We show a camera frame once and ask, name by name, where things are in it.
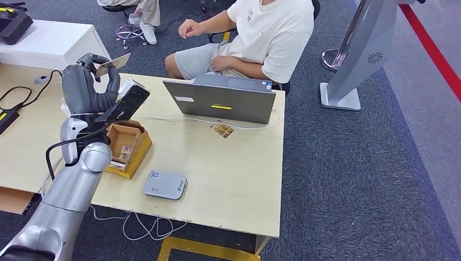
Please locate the grey card reader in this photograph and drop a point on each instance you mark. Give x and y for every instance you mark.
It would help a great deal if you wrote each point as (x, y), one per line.
(164, 184)

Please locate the white cabinet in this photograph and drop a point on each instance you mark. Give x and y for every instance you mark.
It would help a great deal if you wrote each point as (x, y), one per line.
(43, 43)

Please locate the autumn print ID card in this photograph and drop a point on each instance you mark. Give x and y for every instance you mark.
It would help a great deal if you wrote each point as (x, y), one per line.
(115, 63)

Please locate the black stool chrome base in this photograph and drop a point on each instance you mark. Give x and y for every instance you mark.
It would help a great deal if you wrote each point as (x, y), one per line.
(129, 32)

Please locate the grey kiosk stand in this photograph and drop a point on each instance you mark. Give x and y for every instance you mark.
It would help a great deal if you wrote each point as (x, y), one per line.
(363, 47)

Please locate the person's right hand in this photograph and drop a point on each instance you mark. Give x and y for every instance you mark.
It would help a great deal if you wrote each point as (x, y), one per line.
(190, 28)

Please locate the black power brick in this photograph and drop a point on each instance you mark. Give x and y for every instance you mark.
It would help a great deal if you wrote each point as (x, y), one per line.
(7, 120)

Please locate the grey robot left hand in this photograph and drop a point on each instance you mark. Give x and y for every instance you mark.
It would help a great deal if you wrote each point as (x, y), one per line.
(77, 90)

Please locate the white paper slip stack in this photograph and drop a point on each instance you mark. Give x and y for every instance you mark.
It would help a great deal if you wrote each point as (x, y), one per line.
(117, 165)

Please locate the background person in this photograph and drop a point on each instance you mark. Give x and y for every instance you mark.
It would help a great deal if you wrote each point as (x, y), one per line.
(151, 10)

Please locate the person's left hand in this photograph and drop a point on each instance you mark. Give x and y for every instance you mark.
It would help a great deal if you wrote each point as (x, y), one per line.
(220, 63)

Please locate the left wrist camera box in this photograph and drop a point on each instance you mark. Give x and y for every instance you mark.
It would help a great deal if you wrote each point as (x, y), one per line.
(126, 104)

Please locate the black remote controller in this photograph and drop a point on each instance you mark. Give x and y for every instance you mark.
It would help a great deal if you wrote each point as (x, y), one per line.
(14, 27)

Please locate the cardboard organizer box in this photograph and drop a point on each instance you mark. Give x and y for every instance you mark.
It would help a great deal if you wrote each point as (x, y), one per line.
(138, 155)

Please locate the chrome stanchion post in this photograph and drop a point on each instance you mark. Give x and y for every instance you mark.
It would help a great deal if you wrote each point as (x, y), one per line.
(329, 59)

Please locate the yellow metal frame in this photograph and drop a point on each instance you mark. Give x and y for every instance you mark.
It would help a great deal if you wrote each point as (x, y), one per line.
(201, 248)

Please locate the grey laptop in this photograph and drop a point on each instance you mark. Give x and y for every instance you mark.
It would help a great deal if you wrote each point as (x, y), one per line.
(223, 101)

